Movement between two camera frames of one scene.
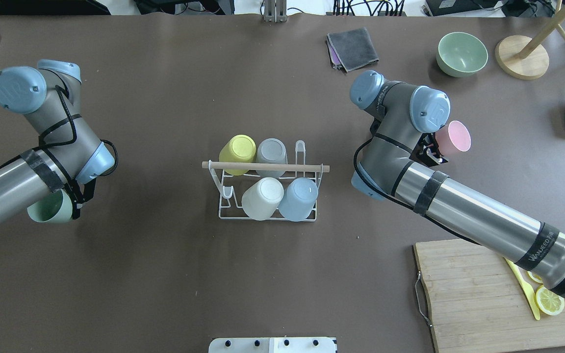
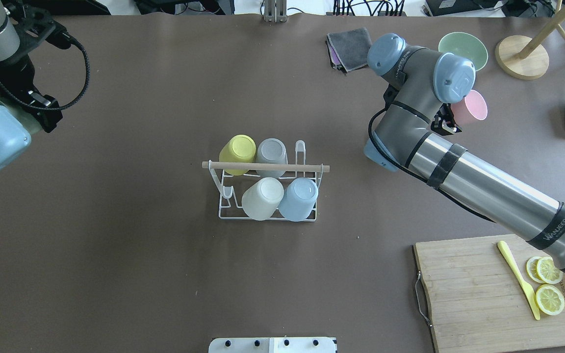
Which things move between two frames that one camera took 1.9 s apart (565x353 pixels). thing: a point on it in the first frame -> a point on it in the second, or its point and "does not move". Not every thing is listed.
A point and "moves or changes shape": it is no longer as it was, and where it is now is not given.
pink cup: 453,138 moves or changes shape
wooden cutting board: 475,303 does not move
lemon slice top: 548,301 does not move
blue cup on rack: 298,199 does not move
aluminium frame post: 269,11 does not move
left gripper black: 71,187 -> 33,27
